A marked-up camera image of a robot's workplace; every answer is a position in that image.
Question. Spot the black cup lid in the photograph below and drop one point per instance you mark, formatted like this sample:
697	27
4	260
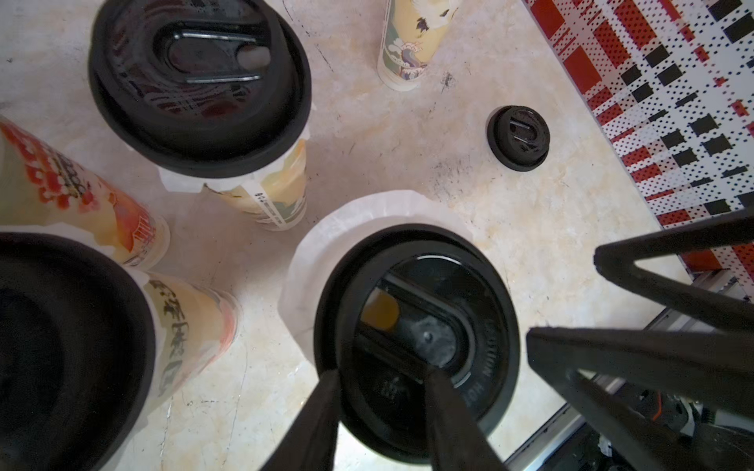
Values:
401	301
205	89
78	354
519	137

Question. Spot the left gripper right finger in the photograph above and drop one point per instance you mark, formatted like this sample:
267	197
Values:
454	440

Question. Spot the translucent paper disc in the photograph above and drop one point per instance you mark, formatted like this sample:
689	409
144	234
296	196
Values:
328	242

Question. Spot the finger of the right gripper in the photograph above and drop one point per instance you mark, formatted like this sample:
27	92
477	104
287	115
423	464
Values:
616	262
715	369

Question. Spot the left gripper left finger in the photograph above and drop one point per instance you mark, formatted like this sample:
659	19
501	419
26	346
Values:
311	441

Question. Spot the black cup lid front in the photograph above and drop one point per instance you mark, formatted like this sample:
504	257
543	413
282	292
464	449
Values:
519	137

